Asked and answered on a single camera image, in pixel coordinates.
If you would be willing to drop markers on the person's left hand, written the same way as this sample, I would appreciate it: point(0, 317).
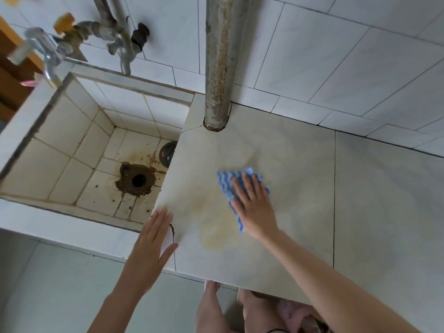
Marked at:
point(147, 253)

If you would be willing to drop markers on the person's right hand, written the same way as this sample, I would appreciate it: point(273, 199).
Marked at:
point(255, 209)

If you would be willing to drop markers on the person's right middle finger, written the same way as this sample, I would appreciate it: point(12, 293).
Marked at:
point(248, 185)

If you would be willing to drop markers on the person's right thumb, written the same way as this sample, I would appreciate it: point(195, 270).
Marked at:
point(236, 207)

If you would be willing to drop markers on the person's left thumb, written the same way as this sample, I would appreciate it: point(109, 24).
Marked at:
point(170, 254)

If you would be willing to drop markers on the person's right little finger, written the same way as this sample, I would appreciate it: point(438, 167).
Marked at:
point(265, 196)

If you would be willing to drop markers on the blue white striped cleaning cloth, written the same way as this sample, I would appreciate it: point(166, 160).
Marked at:
point(226, 178)

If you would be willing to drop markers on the person's left forearm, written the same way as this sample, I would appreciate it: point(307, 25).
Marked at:
point(114, 308)

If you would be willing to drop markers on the person's right forearm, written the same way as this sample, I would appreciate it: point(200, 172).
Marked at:
point(326, 284)

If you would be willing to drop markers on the person's left leg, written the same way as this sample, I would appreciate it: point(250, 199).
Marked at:
point(211, 308)

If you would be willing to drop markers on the person's leg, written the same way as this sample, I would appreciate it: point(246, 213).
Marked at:
point(260, 312)
point(211, 308)

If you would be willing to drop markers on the black round drain stopper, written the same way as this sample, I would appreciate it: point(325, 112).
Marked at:
point(168, 154)

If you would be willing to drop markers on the person's right leg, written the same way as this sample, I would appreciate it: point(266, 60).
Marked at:
point(260, 312)

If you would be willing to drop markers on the large rusty grey drain pipe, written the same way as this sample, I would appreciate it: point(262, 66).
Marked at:
point(223, 62)

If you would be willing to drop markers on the white tiled sink basin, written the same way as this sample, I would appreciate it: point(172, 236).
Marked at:
point(86, 128)

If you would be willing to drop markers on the grey tap with black knob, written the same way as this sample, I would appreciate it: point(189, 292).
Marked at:
point(126, 48)

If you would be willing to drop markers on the grey galvanized water pipe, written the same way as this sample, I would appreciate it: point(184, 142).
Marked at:
point(100, 29)

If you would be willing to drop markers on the small pink object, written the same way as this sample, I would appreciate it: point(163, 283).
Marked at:
point(29, 82)

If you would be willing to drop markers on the chrome water tap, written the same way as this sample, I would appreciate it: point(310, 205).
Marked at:
point(41, 51)

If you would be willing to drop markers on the brown wooden door frame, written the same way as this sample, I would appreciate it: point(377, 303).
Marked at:
point(12, 69)

